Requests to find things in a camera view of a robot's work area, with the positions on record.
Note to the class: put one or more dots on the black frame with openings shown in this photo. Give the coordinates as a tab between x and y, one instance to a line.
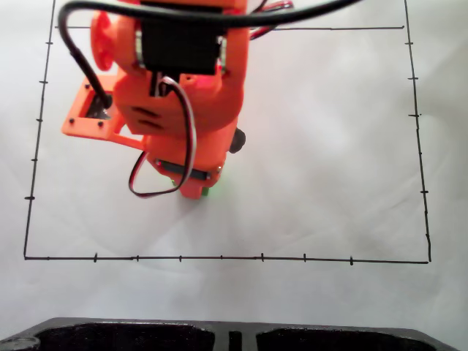
237	334

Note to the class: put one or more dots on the black dot mark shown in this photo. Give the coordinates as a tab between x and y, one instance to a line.
239	140

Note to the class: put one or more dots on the black camera in orange mount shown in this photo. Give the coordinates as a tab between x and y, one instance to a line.
78	124

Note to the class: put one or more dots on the white paper sheet black frame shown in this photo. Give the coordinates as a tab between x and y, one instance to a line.
329	183

